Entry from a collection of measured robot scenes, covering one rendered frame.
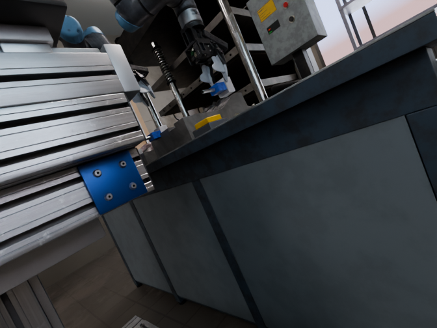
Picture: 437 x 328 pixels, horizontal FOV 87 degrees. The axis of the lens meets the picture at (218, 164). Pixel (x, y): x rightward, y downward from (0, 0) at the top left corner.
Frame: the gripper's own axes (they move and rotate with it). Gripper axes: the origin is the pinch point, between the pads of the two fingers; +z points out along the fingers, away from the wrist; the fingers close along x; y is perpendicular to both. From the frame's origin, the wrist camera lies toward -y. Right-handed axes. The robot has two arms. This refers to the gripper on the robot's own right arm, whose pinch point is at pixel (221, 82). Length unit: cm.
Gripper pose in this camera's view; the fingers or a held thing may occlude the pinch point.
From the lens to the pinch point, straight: 85.6
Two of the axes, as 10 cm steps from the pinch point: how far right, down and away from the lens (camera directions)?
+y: -6.5, 3.4, -6.8
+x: 6.5, -2.3, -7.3
